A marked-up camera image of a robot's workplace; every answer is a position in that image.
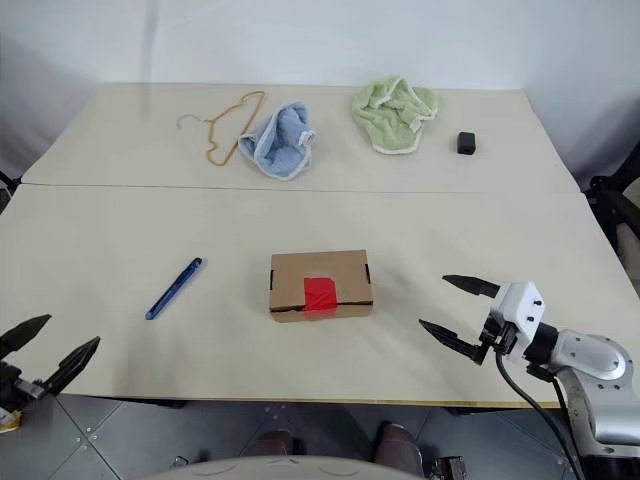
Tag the black office chair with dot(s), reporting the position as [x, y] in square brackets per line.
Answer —
[612, 200]

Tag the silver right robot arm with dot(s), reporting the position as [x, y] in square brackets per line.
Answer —
[595, 355]

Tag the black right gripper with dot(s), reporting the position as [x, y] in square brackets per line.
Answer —
[500, 337]

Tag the brown cardboard box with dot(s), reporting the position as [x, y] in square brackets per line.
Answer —
[310, 265]

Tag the red tape strip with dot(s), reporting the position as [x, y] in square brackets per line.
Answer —
[320, 295]

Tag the small black box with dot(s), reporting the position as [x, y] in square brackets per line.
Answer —
[466, 143]

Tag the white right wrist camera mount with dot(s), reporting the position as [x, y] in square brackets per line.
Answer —
[520, 300]

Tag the dark brown rounded shape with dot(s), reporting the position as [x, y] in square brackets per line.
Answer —
[397, 445]

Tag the light blue towel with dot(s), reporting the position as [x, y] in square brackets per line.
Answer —
[280, 145]

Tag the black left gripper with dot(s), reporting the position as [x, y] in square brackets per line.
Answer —
[17, 387]

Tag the blue utility knife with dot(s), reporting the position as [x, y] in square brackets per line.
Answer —
[172, 290]

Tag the light green towel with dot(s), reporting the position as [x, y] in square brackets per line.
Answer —
[390, 115]

